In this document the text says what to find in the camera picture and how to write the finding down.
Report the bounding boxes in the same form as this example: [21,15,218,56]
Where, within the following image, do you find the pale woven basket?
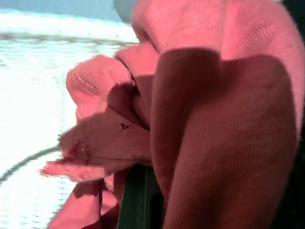
[0,7,143,229]

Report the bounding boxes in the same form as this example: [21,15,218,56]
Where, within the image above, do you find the red orange garment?
[39,0,305,229]

